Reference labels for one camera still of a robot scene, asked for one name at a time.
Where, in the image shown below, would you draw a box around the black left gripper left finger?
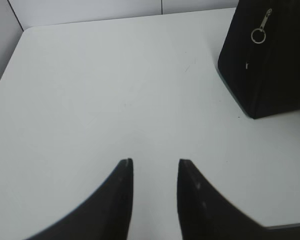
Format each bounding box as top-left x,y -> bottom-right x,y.
31,158 -> 133,240

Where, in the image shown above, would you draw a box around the silver zipper pull ring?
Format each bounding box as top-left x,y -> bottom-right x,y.
250,8 -> 273,44

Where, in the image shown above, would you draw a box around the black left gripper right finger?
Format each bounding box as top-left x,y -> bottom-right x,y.
177,158 -> 272,240

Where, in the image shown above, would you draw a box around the black tote bag tan handles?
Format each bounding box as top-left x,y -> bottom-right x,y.
217,0 -> 300,119

